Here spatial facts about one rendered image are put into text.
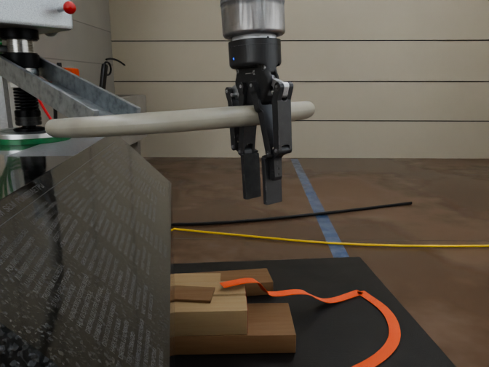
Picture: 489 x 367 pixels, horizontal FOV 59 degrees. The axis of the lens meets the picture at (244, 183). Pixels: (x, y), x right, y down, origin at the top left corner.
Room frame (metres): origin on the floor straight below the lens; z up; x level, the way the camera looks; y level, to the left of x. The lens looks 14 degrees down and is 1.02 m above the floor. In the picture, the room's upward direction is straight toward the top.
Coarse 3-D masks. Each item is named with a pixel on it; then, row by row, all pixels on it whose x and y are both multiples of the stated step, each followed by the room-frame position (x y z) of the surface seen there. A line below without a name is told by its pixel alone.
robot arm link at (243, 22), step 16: (224, 0) 0.63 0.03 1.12; (240, 0) 0.61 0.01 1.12; (256, 0) 0.61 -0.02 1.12; (272, 0) 0.61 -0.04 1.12; (224, 16) 0.63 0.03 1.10; (240, 16) 0.61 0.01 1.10; (256, 16) 0.61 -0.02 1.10; (272, 16) 0.61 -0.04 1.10; (224, 32) 0.63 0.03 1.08; (240, 32) 0.61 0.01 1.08; (256, 32) 0.61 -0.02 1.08; (272, 32) 0.62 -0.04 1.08
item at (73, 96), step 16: (0, 48) 1.38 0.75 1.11; (0, 64) 1.19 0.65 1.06; (16, 64) 1.15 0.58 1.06; (48, 64) 1.25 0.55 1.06; (16, 80) 1.14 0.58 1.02; (32, 80) 1.08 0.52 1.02; (64, 80) 1.20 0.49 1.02; (80, 80) 1.15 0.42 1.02; (48, 96) 1.04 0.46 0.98; (64, 96) 0.99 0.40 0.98; (80, 96) 1.15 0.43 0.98; (96, 96) 1.10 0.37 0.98; (112, 96) 1.06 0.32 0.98; (64, 112) 0.99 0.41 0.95; (80, 112) 0.95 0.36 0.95; (96, 112) 0.92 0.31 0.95; (112, 112) 1.06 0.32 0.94; (128, 112) 1.02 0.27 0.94
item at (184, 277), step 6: (180, 276) 1.92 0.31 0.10; (186, 276) 1.92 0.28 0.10; (192, 276) 1.92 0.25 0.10; (198, 276) 1.92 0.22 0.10; (204, 276) 1.92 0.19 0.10; (210, 276) 1.92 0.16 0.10; (216, 276) 1.92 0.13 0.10; (180, 282) 1.86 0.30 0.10; (186, 282) 1.86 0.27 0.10; (192, 282) 1.86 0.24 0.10
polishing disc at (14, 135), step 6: (0, 132) 1.19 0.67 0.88; (6, 132) 1.19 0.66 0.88; (12, 132) 1.19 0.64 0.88; (18, 132) 1.19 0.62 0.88; (24, 132) 1.19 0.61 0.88; (30, 132) 1.19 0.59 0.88; (36, 132) 1.19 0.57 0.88; (42, 132) 1.19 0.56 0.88; (0, 138) 1.14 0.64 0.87; (6, 138) 1.13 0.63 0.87; (12, 138) 1.13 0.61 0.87; (18, 138) 1.14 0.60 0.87; (24, 138) 1.14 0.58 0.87; (30, 138) 1.14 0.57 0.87
